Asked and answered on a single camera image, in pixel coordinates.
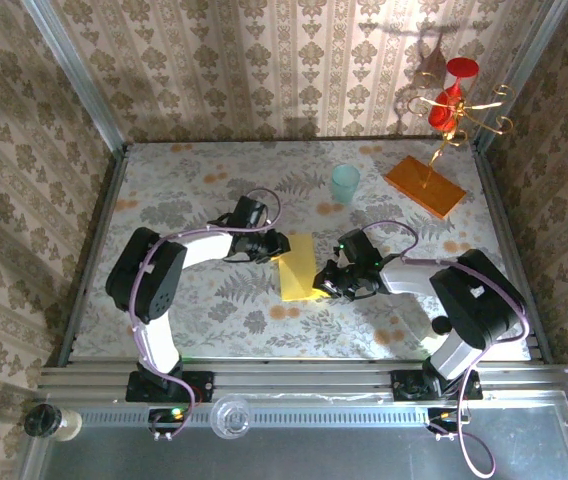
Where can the yellow cloth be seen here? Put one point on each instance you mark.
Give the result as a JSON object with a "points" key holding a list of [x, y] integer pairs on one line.
{"points": [[299, 270]]}

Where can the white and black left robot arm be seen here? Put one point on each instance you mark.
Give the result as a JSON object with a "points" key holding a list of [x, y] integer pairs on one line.
{"points": [[149, 280]]}

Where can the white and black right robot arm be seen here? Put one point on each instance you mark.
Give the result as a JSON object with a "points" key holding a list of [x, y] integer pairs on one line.
{"points": [[474, 300]]}

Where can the floral tablecloth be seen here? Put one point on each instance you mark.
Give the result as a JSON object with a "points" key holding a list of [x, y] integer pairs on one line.
{"points": [[264, 340]]}

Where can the teal plastic cup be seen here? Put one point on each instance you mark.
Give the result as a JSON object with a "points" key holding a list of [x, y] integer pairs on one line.
{"points": [[345, 182]]}

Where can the small black round knob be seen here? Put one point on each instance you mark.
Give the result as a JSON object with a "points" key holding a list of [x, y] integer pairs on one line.
{"points": [[441, 325]]}

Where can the gold glass rack orange base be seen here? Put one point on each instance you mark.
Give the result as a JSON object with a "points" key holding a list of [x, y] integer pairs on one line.
{"points": [[429, 190]]}

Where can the clear glass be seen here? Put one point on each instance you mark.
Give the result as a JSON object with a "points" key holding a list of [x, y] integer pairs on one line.
{"points": [[231, 417]]}

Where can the grey metal tray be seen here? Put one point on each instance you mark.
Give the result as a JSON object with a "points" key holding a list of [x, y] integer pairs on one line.
{"points": [[314, 455]]}

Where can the red wine glass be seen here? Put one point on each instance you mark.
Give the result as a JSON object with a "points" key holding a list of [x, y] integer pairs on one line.
{"points": [[441, 117]]}

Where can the black connector board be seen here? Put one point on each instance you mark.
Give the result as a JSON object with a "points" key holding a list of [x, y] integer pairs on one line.
{"points": [[166, 417]]}

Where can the black capped bottle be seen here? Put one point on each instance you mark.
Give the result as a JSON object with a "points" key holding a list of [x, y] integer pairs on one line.
{"points": [[41, 421]]}

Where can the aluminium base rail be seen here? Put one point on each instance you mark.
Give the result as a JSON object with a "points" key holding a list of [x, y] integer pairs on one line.
{"points": [[304, 382]]}

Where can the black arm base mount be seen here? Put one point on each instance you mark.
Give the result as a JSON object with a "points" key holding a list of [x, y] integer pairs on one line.
{"points": [[199, 387], [406, 387]]}

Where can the aluminium side rail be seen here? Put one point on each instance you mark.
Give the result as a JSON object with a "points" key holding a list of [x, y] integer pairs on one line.
{"points": [[91, 260], [514, 260]]}

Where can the aluminium frame post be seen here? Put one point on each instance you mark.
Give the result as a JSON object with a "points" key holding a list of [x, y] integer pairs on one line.
{"points": [[79, 80], [519, 75]]}

